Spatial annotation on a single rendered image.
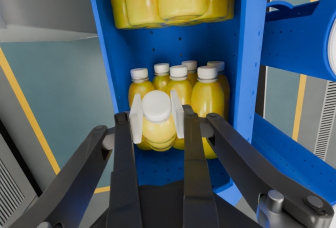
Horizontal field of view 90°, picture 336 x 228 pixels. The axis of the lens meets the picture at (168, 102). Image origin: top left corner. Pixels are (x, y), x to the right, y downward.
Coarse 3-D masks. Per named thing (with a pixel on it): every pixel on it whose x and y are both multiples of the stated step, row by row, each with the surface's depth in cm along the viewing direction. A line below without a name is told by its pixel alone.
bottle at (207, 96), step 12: (204, 84) 32; (216, 84) 32; (192, 96) 34; (204, 96) 32; (216, 96) 32; (192, 108) 35; (204, 108) 33; (216, 108) 33; (204, 144) 36; (216, 156) 37
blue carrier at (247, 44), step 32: (96, 0) 28; (256, 0) 20; (128, 32) 39; (160, 32) 44; (192, 32) 44; (224, 32) 39; (256, 32) 22; (128, 64) 40; (224, 64) 41; (256, 64) 25; (160, 160) 45; (224, 192) 29
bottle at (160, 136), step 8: (144, 120) 24; (152, 120) 23; (160, 120) 23; (168, 120) 24; (144, 128) 24; (152, 128) 24; (160, 128) 24; (168, 128) 24; (144, 136) 27; (152, 136) 25; (160, 136) 25; (168, 136) 26; (152, 144) 30; (160, 144) 29; (168, 144) 32
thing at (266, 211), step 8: (272, 192) 7; (264, 200) 8; (272, 200) 7; (280, 200) 7; (264, 208) 7; (272, 208) 7; (280, 208) 7; (256, 216) 8; (264, 216) 7; (272, 216) 7; (280, 216) 7; (288, 216) 7; (264, 224) 7; (272, 224) 7; (280, 224) 7; (288, 224) 7; (296, 224) 7
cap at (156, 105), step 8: (144, 96) 22; (152, 96) 22; (160, 96) 22; (168, 96) 22; (144, 104) 21; (152, 104) 21; (160, 104) 21; (168, 104) 21; (144, 112) 21; (152, 112) 21; (160, 112) 21; (168, 112) 22
